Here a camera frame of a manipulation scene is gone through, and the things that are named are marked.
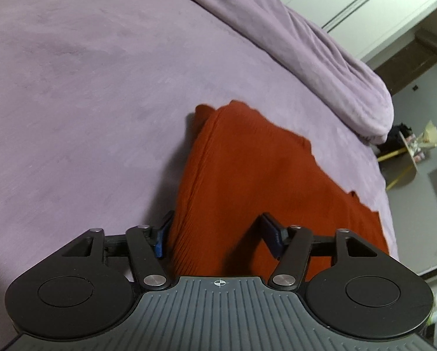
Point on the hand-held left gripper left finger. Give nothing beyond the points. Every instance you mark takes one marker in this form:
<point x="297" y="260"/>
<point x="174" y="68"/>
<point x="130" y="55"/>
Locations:
<point x="160" y="237"/>

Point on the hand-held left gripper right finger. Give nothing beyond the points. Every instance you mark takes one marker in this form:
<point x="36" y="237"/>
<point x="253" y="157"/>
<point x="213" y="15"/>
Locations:
<point x="273" y="236"/>

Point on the rust buttoned knit cardigan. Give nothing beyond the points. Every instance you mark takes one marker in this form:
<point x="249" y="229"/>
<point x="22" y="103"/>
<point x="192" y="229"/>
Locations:
<point x="262" y="175"/>

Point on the dark clothes pile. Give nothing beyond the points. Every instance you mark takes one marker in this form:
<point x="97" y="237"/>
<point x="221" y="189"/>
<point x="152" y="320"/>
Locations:
<point x="395" y="139"/>

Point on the purple fleece bed blanket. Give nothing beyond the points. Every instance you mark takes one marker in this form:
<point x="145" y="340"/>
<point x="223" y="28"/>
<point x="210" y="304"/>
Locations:
<point x="86" y="109"/>

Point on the round yellow-legged side table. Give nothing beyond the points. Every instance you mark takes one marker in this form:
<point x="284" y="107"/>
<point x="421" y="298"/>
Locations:
<point x="412" y="157"/>

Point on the purple rolled duvet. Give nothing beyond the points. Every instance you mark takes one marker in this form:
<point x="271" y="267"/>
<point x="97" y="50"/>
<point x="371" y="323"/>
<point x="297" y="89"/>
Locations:
<point x="313" y="62"/>

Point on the wrapped flower bouquet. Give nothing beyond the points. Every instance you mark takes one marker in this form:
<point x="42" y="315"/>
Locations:
<point x="432" y="137"/>

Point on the brown wooden door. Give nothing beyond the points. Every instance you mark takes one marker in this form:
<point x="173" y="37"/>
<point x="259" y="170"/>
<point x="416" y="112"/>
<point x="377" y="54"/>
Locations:
<point x="419" y="62"/>

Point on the white wardrobe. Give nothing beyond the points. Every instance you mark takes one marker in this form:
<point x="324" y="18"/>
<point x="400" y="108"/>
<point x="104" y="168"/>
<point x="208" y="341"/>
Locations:
<point x="353" y="0"/>

